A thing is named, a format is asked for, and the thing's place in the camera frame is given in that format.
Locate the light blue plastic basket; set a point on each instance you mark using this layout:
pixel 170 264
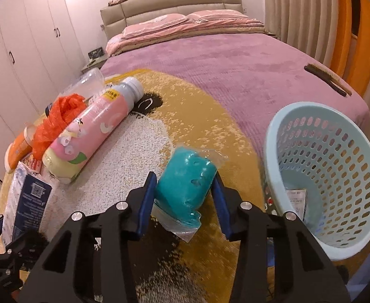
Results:
pixel 270 151

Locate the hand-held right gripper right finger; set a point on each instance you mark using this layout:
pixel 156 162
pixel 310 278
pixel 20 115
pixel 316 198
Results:
pixel 221 208

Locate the beige padded headboard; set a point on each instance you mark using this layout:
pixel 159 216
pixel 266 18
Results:
pixel 172 3

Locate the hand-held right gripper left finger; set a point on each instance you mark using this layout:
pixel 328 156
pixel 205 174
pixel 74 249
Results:
pixel 144 205

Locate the white wardrobe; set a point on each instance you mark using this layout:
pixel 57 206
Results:
pixel 24 38

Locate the pink label plastic bottle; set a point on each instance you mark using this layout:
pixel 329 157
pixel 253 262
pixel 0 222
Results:
pixel 90 123

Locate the orange mesh bag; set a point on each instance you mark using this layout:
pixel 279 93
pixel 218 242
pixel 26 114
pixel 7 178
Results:
pixel 55 116

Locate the folded pink quilt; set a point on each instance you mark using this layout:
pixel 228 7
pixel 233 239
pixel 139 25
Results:
pixel 188 33

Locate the dark comb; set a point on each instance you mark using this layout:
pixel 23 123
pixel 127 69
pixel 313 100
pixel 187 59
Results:
pixel 325 80

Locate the blue and white carton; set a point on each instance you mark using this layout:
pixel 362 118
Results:
pixel 27 195

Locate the small dark clock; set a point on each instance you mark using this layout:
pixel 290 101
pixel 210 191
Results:
pixel 95 53

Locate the beige curtain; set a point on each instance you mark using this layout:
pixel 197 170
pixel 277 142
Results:
pixel 298 12

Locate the patterned cloth strip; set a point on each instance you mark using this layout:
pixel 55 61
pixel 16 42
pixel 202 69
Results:
pixel 119 1

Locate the orange tube with clear cap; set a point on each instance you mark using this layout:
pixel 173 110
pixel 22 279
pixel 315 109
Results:
pixel 17 148

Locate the yellow bear print blanket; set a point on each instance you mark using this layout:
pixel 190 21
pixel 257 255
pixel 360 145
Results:
pixel 140 145

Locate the white paper label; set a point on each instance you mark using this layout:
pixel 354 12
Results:
pixel 297 202

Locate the clear plastic bottle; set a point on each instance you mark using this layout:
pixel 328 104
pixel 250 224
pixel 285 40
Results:
pixel 90 79

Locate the purple bedspread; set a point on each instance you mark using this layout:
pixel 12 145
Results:
pixel 235 69

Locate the red and white packet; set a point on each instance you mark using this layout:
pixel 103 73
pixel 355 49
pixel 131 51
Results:
pixel 33 164

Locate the orange curtain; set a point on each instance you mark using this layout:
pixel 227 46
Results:
pixel 368 47
pixel 341 22

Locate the pink pillow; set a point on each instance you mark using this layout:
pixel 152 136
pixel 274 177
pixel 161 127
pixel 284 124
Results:
pixel 153 25
pixel 216 15

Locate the teal clay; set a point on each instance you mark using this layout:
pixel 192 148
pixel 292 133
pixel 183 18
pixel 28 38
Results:
pixel 185 180

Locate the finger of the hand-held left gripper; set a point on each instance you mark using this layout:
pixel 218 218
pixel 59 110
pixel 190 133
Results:
pixel 21 249

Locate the grey nightstand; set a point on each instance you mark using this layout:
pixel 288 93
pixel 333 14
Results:
pixel 93 64
pixel 271 34

